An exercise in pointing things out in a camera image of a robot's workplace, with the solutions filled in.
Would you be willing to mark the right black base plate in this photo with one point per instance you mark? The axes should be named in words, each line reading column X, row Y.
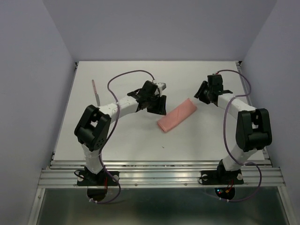
column 213, row 177

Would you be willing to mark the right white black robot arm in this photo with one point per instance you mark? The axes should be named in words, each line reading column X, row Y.
column 253, row 129

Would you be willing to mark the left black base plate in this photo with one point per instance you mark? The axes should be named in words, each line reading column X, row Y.
column 88, row 179

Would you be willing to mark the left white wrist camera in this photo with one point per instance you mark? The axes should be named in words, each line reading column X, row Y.
column 160, row 85

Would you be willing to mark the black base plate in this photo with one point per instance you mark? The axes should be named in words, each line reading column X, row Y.
column 88, row 179
column 213, row 177

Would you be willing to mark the pink cloth napkin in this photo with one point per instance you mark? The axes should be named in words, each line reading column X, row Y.
column 176, row 116

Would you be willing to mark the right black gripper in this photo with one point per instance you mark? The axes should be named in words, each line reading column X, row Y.
column 199, row 93

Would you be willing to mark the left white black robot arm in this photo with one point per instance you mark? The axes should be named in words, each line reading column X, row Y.
column 92, row 130

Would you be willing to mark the pink handled knife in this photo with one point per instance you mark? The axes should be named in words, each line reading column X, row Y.
column 96, row 93

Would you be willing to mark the aluminium rail frame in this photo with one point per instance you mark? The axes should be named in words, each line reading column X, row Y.
column 158, row 171

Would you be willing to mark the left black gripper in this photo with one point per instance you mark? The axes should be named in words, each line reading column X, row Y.
column 161, row 108

